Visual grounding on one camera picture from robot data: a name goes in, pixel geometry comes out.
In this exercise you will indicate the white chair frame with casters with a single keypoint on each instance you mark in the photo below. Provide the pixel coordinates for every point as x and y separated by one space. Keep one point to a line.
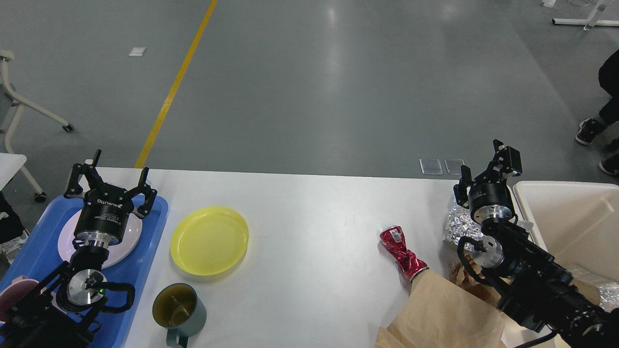
21 102

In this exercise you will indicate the crushed red soda can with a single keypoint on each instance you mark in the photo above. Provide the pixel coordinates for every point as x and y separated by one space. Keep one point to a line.
410 265

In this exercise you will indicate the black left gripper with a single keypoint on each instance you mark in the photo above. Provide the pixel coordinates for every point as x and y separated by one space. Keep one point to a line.
106 209

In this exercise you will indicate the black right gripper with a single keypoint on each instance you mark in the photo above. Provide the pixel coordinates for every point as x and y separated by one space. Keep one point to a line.
490 197

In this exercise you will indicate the beige plastic bin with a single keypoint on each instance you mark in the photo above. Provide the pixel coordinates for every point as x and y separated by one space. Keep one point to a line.
578 223

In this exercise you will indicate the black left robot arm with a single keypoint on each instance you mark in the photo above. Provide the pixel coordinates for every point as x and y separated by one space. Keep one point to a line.
62 309

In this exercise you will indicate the brown paper bag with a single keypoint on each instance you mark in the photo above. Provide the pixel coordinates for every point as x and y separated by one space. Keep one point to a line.
439 314

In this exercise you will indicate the clear floor plate left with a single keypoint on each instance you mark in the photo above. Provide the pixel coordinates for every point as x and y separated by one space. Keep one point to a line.
431 166

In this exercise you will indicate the crumpled brown paper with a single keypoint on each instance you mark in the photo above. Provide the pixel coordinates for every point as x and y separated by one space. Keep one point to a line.
461 278

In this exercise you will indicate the clear floor plate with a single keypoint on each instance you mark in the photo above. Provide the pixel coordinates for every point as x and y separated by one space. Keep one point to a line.
431 166
453 166

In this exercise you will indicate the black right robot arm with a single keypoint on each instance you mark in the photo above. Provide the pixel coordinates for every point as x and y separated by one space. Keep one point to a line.
535 291

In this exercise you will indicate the dark green mug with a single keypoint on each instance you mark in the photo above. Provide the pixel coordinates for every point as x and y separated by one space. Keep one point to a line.
178 309

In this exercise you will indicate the foil inside bin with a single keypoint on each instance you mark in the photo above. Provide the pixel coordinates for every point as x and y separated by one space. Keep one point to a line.
597 289

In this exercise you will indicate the blue plastic tray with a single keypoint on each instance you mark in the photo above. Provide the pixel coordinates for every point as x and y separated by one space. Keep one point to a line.
40 256

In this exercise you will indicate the white side table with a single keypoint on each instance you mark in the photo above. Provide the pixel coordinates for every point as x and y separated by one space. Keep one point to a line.
10 164

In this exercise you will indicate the person's black sneaker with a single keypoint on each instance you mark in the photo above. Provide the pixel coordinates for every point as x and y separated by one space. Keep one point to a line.
588 130

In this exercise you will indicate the crumpled aluminium foil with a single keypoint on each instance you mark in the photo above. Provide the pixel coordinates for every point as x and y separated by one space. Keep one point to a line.
459 223

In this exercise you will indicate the white paper scrap on floor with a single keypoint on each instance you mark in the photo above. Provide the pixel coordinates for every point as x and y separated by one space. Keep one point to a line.
137 51

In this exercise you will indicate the yellow plastic plate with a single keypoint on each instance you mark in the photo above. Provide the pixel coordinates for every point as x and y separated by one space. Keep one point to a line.
209 241

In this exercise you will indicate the white stand base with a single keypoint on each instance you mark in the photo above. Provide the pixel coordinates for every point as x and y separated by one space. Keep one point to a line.
594 19

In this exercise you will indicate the clear floor plate right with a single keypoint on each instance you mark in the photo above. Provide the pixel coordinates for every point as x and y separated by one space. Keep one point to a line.
453 166

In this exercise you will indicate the pink ribbed mug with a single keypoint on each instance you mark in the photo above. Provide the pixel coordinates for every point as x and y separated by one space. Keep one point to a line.
13 293

